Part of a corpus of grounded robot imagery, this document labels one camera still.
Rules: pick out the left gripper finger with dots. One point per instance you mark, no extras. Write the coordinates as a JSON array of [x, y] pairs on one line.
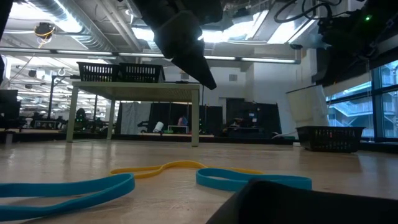
[[199, 65]]

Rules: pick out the black plastic mesh basket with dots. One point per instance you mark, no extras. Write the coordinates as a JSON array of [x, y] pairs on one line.
[[99, 73], [141, 74], [329, 140]]

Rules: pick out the yellow rubber band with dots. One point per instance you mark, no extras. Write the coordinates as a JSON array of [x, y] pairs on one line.
[[183, 162]]

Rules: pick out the blue rubber band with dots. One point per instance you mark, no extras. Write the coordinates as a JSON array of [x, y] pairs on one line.
[[118, 183], [217, 183]]

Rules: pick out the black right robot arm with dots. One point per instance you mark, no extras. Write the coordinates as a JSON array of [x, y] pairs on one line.
[[382, 31]]

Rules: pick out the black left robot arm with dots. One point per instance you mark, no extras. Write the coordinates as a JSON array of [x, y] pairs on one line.
[[5, 12]]

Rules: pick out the black curtain partition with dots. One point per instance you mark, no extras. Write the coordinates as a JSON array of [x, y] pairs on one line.
[[168, 112]]

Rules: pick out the person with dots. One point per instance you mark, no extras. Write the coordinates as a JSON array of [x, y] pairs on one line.
[[81, 114], [183, 120]]

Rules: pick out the long ceiling light strip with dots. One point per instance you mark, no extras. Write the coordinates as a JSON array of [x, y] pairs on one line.
[[267, 59]]

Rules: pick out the green perforated metal shelf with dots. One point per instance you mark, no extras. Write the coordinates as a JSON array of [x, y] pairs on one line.
[[133, 91]]

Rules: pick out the white paper roll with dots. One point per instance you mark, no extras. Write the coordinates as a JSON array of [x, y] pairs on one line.
[[158, 127]]

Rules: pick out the white curtain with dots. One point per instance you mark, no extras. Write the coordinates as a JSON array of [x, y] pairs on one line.
[[133, 118]]

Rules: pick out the black ceiling dome device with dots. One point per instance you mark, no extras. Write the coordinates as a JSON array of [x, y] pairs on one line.
[[45, 29]]

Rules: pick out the black metal stand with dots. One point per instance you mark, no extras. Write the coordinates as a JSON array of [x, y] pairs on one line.
[[51, 96]]

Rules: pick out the black wide rubber band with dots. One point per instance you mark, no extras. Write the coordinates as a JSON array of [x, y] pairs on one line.
[[295, 205]]

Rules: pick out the black monitor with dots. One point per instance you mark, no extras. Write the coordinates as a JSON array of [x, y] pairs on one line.
[[9, 109]]

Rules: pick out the grey wall vent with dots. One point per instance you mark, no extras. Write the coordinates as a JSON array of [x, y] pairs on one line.
[[233, 77]]

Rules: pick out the black ceiling camera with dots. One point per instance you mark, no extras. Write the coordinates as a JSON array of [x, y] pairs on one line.
[[296, 46]]

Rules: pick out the large silver air duct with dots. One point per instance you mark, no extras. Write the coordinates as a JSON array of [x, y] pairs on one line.
[[248, 31]]

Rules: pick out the silver spiral ventilation duct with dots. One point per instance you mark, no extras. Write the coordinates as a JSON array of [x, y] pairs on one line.
[[93, 40]]

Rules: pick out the black framed window wall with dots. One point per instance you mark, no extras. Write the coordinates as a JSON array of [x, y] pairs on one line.
[[385, 109]]

